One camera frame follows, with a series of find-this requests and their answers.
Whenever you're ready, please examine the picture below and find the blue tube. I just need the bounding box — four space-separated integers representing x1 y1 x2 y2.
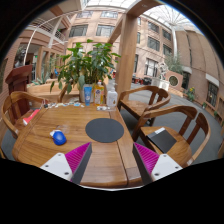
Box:
84 86 92 106

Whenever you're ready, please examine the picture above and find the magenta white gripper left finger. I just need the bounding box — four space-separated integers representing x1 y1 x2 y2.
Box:
41 142 92 185

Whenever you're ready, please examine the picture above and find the white pump bottle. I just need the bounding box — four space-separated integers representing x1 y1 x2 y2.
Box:
106 87 118 107

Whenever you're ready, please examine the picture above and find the wooden pillar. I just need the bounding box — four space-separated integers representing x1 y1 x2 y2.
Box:
108 0 160 96

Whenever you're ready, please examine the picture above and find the wooden armchair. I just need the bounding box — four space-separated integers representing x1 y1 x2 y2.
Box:
117 86 171 120
1 91 46 138
132 105 211 168

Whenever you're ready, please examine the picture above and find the red white object on chair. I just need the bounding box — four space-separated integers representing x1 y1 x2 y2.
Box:
23 109 40 126

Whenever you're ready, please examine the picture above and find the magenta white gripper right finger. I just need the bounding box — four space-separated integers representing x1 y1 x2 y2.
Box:
132 143 182 185

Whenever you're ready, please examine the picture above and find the round dark grey mouse pad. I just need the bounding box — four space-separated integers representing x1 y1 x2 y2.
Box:
85 118 124 143

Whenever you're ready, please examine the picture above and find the wooden armchair near right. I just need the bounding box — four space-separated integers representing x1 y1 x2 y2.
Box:
132 105 211 168

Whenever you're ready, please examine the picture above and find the wooden armchair far right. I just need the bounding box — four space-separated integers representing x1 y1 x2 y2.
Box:
117 86 171 120

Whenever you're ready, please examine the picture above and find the white statue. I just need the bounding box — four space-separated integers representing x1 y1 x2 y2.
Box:
157 62 168 80

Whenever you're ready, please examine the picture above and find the black notebook on chair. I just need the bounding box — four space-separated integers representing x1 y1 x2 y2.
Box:
147 127 176 153

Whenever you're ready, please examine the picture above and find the green potted plant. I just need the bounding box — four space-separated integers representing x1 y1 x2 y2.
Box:
57 42 120 102

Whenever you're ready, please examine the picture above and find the yellow liquid bottle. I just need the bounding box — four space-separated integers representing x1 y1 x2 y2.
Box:
94 81 104 106

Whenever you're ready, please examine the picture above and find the wooden armchair left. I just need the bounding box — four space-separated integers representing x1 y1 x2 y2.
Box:
1 91 46 138

